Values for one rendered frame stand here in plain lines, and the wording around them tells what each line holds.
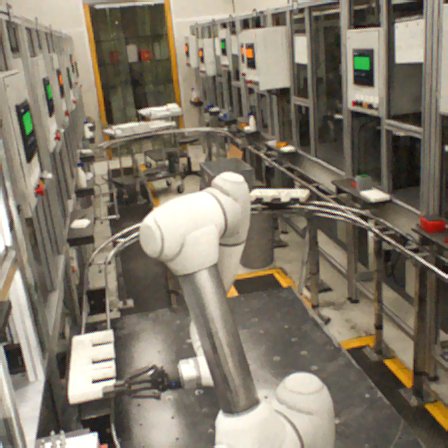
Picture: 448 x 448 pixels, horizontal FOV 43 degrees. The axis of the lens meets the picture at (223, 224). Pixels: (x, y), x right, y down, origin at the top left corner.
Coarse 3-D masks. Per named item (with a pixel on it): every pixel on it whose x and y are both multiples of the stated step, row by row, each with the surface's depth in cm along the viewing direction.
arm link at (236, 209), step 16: (224, 176) 143; (240, 176) 145; (208, 192) 141; (224, 192) 141; (240, 192) 142; (224, 208) 139; (240, 208) 143; (240, 224) 146; (224, 240) 148; (240, 240) 149
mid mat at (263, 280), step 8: (256, 272) 456; (264, 272) 454; (272, 272) 452; (280, 272) 452; (240, 280) 444; (248, 280) 442; (256, 280) 441; (264, 280) 439; (272, 280) 438; (280, 280) 437; (288, 280) 436; (232, 288) 431; (240, 288) 430; (248, 288) 428; (256, 288) 427; (264, 288) 426; (272, 288) 425; (296, 288) 422; (232, 296) 419; (304, 296) 409
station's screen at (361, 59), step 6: (354, 54) 322; (360, 54) 315; (366, 54) 308; (354, 60) 323; (360, 60) 316; (366, 60) 309; (354, 66) 325; (360, 66) 317; (366, 66) 310; (354, 72) 326; (360, 72) 318; (366, 72) 311; (354, 78) 327; (360, 78) 319; (366, 78) 312
